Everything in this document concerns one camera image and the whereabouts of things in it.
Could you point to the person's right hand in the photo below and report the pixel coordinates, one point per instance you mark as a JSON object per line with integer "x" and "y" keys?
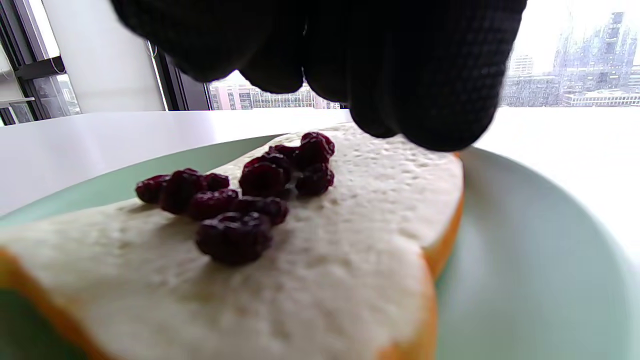
{"x": 400, "y": 60}

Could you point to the white toast slice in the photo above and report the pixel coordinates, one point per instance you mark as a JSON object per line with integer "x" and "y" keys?
{"x": 325, "y": 280}

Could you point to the dried cranberries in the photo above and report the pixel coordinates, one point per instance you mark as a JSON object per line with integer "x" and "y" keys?
{"x": 235, "y": 235}

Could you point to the light green plate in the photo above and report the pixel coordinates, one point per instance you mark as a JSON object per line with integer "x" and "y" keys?
{"x": 525, "y": 280}

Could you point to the dark window frame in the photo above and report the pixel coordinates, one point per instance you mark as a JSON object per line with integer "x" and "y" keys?
{"x": 185, "y": 90}

